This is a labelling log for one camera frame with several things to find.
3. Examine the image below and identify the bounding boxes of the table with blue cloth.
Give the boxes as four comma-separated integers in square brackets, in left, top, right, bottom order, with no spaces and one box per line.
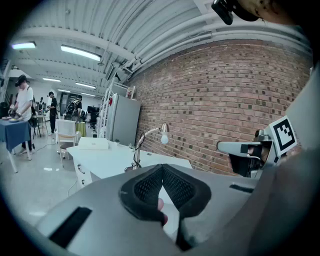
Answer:
[0,119,33,174]

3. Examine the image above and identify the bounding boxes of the black office chair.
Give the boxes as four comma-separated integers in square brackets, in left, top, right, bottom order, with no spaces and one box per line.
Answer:
[87,111,100,131]

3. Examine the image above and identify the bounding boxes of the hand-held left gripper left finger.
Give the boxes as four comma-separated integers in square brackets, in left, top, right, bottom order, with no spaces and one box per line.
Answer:
[119,164,169,227]

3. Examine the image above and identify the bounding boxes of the white desk with drawers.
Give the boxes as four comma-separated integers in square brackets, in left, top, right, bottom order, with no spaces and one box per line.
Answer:
[66,142,194,189]

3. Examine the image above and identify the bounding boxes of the black lamp cable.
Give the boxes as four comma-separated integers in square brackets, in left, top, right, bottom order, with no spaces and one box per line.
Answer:
[131,131,146,169]

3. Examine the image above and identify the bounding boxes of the silver gooseneck table lamp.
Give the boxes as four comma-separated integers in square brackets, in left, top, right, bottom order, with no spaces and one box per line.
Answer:
[124,122,171,173]

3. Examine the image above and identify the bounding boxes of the green round side table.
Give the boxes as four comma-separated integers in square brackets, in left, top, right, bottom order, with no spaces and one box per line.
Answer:
[75,121,87,138]

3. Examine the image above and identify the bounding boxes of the flat white box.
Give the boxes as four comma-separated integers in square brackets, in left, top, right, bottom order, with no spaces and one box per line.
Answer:
[77,136,110,151]

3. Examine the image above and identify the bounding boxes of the silver refrigerator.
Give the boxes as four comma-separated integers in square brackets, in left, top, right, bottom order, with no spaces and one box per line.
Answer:
[105,92,142,148]

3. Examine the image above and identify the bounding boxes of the black head-worn camera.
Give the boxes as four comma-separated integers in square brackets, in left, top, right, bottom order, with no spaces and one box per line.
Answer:
[211,0,261,26]

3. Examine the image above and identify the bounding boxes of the white shelf frame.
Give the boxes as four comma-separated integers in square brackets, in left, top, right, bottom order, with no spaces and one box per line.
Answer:
[111,82,137,101]

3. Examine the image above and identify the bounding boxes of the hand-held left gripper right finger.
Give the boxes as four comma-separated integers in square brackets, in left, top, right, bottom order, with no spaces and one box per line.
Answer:
[162,164,212,252]

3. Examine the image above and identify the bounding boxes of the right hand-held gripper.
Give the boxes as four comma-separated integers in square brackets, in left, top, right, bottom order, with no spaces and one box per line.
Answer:
[216,115,298,179]

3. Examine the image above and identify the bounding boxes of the white ceiling pipes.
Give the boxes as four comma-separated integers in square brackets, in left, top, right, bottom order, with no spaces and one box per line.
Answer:
[122,11,308,72]

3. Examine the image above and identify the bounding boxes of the white wooden-legged chair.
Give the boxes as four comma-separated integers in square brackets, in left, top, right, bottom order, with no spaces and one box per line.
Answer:
[55,119,77,168]

